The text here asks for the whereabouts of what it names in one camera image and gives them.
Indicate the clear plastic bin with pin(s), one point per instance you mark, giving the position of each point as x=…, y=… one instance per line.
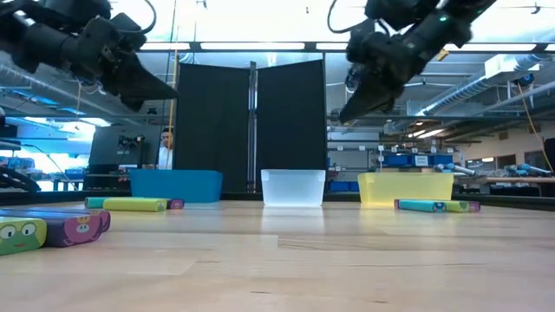
x=292, y=188

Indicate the blue storage crate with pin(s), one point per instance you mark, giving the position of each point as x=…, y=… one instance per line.
x=441, y=160
x=396, y=160
x=342, y=186

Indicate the large dark monitor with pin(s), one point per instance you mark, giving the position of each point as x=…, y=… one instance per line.
x=104, y=147

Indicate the person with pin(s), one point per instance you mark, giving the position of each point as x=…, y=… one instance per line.
x=165, y=149

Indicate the wooden workbench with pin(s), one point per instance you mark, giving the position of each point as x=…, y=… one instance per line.
x=511, y=179

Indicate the teal rectangular block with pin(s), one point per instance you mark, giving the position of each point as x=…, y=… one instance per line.
x=420, y=206
x=94, y=203

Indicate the yellow translucent plastic bin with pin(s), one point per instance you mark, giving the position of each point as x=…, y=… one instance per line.
x=405, y=188

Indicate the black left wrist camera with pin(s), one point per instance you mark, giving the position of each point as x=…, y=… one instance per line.
x=78, y=8

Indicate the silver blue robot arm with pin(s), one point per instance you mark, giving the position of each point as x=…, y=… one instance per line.
x=455, y=169
x=529, y=169

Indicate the green rectangular block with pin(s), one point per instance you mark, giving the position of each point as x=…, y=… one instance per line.
x=457, y=206
x=21, y=236
x=134, y=205

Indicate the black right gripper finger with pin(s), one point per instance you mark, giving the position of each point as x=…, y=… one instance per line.
x=373, y=102

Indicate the black folding partition screen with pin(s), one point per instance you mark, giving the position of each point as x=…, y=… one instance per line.
x=212, y=130

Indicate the blue plastic bin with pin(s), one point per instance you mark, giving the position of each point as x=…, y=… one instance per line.
x=173, y=186

